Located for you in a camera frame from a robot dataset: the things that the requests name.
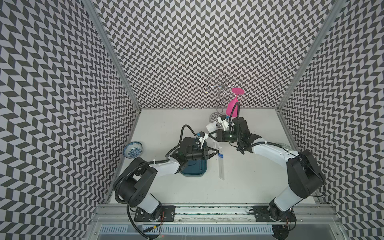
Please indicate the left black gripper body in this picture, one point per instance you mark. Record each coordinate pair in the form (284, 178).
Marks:
(197, 153)

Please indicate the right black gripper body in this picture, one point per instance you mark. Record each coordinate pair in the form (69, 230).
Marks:
(229, 135)

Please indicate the white gauze cloth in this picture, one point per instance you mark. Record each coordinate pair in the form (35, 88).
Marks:
(211, 127)

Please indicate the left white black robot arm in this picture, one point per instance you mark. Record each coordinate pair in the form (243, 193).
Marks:
(133, 185)

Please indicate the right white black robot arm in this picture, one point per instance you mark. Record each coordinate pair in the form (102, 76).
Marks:
(303, 172)

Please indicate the teal rectangular plastic tray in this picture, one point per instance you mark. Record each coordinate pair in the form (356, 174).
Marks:
(195, 168)

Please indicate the blue patterned small bowl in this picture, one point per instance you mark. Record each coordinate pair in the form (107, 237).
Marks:
(133, 150)

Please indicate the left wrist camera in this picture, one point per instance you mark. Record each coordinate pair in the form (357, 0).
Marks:
(201, 138)

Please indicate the chrome wire glass rack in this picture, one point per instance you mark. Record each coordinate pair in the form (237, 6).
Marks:
(219, 86)

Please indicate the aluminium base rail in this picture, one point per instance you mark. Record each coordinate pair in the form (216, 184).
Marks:
(217, 220)

